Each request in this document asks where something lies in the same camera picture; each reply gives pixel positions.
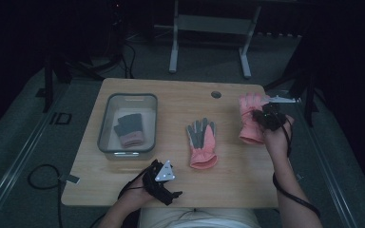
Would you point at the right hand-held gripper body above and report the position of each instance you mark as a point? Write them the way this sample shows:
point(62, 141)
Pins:
point(272, 115)

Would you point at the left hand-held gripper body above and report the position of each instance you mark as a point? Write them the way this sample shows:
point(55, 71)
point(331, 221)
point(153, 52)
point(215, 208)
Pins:
point(161, 180)

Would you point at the pink glove printed back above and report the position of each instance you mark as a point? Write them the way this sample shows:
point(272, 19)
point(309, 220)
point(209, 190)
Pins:
point(248, 126)

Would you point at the pink glove grey palm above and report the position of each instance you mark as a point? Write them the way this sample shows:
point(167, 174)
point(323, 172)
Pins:
point(202, 142)

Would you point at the grey plastic bin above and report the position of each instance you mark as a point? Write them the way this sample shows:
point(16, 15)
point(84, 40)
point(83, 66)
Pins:
point(130, 126)

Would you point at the person's right hand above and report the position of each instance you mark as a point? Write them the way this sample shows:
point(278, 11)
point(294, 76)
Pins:
point(277, 139)

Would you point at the person's left hand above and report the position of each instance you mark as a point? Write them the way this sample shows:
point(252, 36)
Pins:
point(136, 195)

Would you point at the person's white clothing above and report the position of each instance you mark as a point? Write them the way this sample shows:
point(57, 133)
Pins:
point(196, 219)

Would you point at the black tripod stand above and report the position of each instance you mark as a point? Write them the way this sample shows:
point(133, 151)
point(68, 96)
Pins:
point(307, 85)
point(49, 82)

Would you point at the metal floor rail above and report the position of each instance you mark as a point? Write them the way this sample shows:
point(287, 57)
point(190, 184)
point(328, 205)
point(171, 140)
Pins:
point(19, 158)
point(329, 177)

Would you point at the white metal desk frame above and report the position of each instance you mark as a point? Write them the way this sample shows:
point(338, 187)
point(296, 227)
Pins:
point(214, 24)

